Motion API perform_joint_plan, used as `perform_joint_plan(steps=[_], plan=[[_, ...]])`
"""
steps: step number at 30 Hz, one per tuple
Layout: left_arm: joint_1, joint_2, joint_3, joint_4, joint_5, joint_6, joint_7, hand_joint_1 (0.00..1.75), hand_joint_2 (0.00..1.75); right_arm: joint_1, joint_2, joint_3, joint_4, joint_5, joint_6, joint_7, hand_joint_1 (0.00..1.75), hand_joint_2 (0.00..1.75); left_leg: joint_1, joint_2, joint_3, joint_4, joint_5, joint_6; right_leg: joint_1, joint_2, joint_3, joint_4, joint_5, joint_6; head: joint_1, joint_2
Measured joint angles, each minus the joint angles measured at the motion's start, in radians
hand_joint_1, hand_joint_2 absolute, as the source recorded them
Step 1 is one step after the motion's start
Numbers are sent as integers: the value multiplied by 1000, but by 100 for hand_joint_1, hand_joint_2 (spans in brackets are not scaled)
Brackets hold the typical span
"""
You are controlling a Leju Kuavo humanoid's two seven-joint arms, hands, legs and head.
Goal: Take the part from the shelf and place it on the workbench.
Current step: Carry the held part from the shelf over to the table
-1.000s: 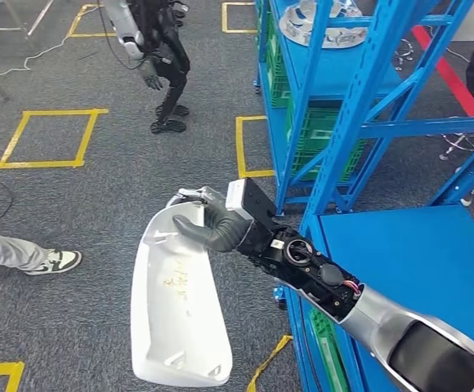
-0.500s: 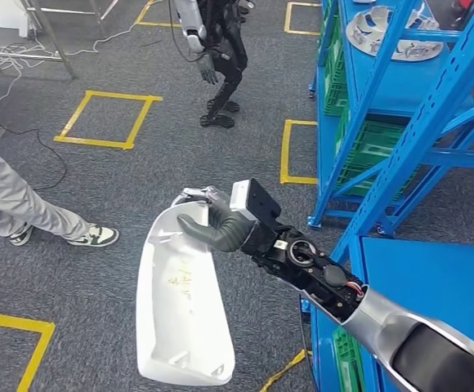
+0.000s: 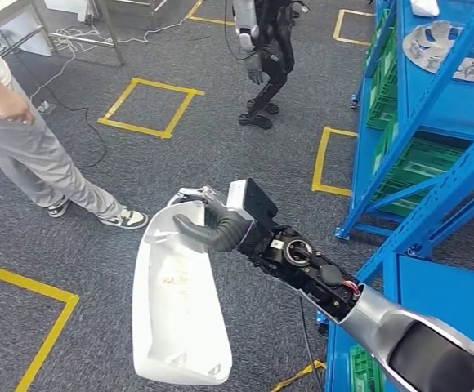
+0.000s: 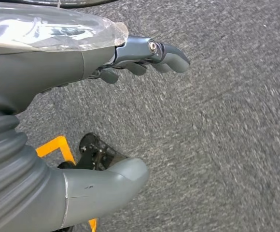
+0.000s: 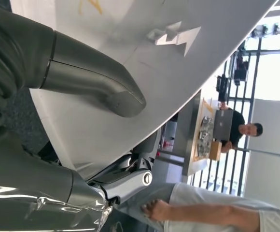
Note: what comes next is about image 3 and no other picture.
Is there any white floor cable bundle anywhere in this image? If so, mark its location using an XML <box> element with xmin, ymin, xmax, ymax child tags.
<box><xmin>29</xmin><ymin>16</ymin><xmax>193</xmax><ymax>104</ymax></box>

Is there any black floor cable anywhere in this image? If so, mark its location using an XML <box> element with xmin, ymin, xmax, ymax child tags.
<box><xmin>12</xmin><ymin>51</ymin><xmax>108</xmax><ymax>170</ymax></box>

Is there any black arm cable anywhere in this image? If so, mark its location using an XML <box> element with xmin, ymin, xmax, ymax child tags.
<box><xmin>299</xmin><ymin>296</ymin><xmax>324</xmax><ymax>392</ymax></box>

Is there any blue tall shelf rack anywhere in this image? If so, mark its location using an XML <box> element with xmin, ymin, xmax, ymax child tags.
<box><xmin>334</xmin><ymin>0</ymin><xmax>474</xmax><ymax>285</ymax></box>

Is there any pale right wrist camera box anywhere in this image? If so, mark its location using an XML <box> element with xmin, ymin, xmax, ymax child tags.
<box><xmin>225</xmin><ymin>177</ymin><xmax>280</xmax><ymax>233</ymax></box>

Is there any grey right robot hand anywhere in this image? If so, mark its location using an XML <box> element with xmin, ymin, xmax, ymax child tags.
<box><xmin>166</xmin><ymin>185</ymin><xmax>228</xmax><ymax>254</ymax></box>

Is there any white plastic shell part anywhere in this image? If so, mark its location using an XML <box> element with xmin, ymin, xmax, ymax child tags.
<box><xmin>410</xmin><ymin>0</ymin><xmax>440</xmax><ymax>17</ymax></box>
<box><xmin>132</xmin><ymin>200</ymin><xmax>233</xmax><ymax>387</ymax></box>

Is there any blue low shelf platform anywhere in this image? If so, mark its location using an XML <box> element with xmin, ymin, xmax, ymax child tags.
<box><xmin>324</xmin><ymin>252</ymin><xmax>474</xmax><ymax>392</ymax></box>

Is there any yellow strap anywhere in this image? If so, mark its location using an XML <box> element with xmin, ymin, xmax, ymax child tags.
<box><xmin>269</xmin><ymin>359</ymin><xmax>327</xmax><ymax>392</ymax></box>

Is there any white floor box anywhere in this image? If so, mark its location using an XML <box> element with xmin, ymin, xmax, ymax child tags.
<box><xmin>44</xmin><ymin>0</ymin><xmax>99</xmax><ymax>23</ymax></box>

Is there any yellow floor tape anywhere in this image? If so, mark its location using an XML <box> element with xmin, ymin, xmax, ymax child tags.
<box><xmin>311</xmin><ymin>127</ymin><xmax>358</xmax><ymax>197</ymax></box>
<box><xmin>0</xmin><ymin>264</ymin><xmax>79</xmax><ymax>392</ymax></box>
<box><xmin>186</xmin><ymin>0</ymin><xmax>236</xmax><ymax>27</ymax></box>
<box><xmin>97</xmin><ymin>77</ymin><xmax>205</xmax><ymax>140</ymax></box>
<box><xmin>333</xmin><ymin>7</ymin><xmax>375</xmax><ymax>48</ymax></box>

